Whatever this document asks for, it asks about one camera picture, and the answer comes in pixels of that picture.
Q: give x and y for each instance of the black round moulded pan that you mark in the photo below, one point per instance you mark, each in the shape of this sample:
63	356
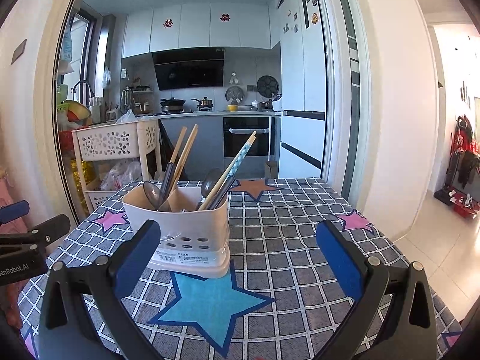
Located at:
268	85

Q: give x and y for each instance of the black wok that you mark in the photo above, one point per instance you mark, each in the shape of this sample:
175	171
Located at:
173	103

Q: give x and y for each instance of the countertop bottle rack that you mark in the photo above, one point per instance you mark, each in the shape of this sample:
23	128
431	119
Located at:
140	99

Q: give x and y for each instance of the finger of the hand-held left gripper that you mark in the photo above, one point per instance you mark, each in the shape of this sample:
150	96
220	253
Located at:
13	212
48	228

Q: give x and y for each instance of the white wall cabinets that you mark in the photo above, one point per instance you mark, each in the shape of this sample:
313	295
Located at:
195	26

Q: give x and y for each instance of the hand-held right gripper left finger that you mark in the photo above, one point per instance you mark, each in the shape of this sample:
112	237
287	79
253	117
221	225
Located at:
138	258

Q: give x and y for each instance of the yellow green bundle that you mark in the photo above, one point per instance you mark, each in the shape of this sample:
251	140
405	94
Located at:
77	110

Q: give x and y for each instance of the blue patterned wooden chopstick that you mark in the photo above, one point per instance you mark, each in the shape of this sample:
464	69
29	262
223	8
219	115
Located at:
243	154

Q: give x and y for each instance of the round orange fridge magnet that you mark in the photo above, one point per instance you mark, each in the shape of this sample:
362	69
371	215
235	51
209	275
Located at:
314	18

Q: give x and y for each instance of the white plastic utensil holder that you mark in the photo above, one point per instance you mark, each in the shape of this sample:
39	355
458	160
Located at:
187	228

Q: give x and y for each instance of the brown wall switch plate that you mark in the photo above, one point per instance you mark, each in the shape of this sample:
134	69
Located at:
18	50

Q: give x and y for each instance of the black plastic bag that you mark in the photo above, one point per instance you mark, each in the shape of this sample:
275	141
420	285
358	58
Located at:
165	138

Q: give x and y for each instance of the small steel saucepan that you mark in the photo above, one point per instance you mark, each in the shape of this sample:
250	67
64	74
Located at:
205	103

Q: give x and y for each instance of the gold tinsel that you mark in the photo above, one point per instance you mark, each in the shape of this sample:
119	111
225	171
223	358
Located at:
77	176

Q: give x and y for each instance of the black built-in oven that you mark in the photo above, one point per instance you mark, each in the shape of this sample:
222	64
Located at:
262	146

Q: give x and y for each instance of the steel pot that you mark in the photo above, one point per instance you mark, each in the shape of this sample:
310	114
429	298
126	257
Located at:
266	104

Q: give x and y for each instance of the grey kitchen counter cabinets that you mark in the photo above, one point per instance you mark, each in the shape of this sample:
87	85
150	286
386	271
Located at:
210	150

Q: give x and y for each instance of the white rice cooker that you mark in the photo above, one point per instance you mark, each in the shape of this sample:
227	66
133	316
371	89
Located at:
276	99

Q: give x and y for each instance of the cardboard box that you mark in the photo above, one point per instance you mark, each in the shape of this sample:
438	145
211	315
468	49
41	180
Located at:
270	169

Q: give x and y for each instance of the yellow bowl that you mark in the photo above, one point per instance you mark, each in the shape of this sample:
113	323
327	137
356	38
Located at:
232	108

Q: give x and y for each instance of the curved kitchen faucet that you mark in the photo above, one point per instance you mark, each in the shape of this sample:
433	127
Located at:
83	90

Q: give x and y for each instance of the beige perforated storage cart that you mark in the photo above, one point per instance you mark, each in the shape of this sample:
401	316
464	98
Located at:
108	142

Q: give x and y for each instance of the red paper decal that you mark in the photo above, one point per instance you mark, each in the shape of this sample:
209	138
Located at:
168	23
225	18

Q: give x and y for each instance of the clear plastic bags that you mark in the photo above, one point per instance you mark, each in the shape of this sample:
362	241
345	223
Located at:
120	174

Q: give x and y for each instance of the white refrigerator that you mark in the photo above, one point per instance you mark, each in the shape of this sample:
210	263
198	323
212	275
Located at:
300	82

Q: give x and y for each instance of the dark wall decoration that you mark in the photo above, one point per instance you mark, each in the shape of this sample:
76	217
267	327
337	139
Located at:
465	95

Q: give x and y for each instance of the black range hood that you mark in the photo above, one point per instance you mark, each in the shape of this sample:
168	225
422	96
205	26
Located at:
187	69

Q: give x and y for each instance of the plain wooden chopstick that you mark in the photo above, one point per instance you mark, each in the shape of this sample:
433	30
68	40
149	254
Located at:
180	150
188	146
221	178

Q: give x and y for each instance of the grey checked star tablecloth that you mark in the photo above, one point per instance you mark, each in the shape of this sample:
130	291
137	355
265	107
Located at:
300	232

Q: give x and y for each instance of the round metal steamer rack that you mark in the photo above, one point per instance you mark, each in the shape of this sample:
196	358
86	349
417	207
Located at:
234	93

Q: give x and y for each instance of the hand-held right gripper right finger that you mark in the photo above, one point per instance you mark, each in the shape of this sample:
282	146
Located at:
337	258

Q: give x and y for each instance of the red and black bags pile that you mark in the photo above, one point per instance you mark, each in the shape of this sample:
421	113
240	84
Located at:
461	172

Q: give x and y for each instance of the hanging white plastic bag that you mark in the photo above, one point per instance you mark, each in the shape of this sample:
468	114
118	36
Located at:
107	77

